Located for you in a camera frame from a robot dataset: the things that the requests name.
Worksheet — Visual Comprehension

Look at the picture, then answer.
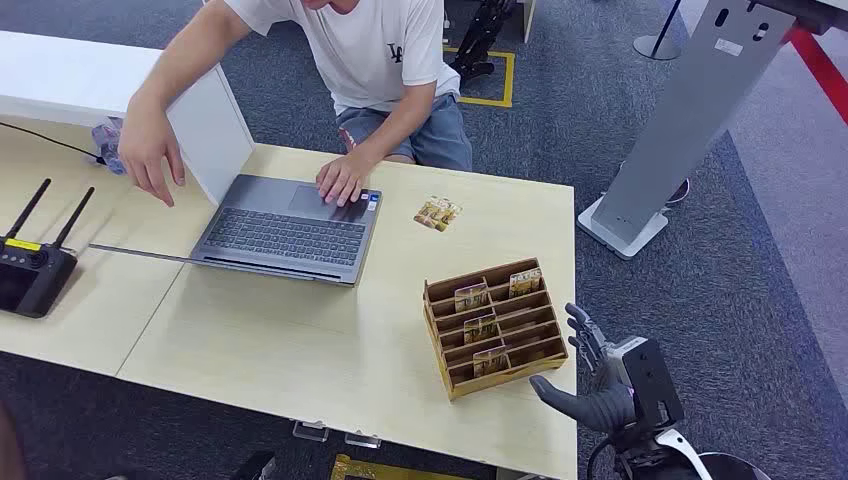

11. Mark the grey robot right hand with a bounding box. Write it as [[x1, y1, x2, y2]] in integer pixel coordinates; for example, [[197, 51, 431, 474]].
[[528, 302, 639, 437]]

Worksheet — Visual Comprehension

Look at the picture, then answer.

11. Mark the person's left hand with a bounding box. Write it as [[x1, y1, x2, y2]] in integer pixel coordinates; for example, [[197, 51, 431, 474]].
[[315, 153, 372, 208]]

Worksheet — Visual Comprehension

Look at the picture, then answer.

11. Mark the person's right hand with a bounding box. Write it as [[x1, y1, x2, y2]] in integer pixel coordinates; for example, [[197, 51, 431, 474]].
[[117, 99, 187, 208]]

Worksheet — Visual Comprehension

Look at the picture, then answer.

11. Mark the printed yellow-brown card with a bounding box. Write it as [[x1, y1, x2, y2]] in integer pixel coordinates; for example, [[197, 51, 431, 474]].
[[454, 282, 490, 314], [462, 313, 499, 346], [508, 267, 543, 299], [472, 345, 510, 379]]

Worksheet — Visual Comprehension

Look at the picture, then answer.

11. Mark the wooden slotted card holder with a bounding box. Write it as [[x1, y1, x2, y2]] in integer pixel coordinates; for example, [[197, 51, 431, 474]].
[[422, 257, 570, 403]]

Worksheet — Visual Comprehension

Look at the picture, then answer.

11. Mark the person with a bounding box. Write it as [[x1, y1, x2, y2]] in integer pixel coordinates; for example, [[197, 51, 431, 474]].
[[117, 0, 474, 208]]

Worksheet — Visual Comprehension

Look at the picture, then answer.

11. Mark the clear plastic bottle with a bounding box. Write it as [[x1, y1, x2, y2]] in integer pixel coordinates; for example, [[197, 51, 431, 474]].
[[91, 116, 128, 176]]

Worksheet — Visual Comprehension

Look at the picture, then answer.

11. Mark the grey open laptop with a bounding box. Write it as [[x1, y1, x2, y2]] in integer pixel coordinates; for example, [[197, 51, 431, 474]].
[[87, 173, 384, 287]]

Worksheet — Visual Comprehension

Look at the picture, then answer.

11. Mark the small pile of printed cards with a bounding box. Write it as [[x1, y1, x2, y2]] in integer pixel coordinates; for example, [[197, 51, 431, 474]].
[[413, 195, 464, 233]]

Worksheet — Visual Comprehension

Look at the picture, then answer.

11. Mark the white desk partition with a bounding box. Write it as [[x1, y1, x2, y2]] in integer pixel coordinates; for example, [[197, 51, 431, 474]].
[[0, 29, 256, 207]]

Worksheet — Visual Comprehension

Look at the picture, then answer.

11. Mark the black remote controller with antennas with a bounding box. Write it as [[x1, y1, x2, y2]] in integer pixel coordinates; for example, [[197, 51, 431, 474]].
[[0, 177, 96, 319]]

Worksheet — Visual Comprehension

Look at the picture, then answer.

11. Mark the yellow-brown flat board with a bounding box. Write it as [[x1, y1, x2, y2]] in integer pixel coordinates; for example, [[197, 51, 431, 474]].
[[329, 453, 478, 480]]

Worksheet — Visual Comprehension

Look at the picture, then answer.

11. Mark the pale wooden cabinet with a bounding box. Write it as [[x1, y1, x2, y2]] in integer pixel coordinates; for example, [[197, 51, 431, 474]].
[[513, 0, 538, 44]]

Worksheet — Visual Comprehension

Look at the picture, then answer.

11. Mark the black object under desk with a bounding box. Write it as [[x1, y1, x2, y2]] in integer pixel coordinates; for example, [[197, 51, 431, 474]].
[[228, 450, 278, 480]]

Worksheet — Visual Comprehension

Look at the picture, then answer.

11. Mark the grey kiosk stand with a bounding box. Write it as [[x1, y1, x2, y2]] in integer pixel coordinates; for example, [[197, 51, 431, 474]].
[[576, 0, 848, 262]]

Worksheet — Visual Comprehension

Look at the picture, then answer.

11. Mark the stanchion pole with round base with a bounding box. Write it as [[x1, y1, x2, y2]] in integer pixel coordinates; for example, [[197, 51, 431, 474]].
[[632, 0, 685, 62]]

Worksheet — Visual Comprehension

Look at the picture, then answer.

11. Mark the red barrier strip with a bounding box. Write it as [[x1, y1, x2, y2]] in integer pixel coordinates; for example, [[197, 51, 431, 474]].
[[781, 26, 848, 127]]

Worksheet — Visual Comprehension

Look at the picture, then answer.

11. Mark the pale and black wrist camera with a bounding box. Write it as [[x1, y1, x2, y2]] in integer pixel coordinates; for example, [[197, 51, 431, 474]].
[[606, 336, 686, 432]]

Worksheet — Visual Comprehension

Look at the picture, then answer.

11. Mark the thin black cable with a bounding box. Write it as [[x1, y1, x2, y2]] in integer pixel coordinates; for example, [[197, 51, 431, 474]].
[[0, 121, 106, 164]]

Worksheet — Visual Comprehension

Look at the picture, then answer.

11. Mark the black folded robot frame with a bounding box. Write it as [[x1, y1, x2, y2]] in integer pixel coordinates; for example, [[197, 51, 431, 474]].
[[449, 0, 518, 82]]

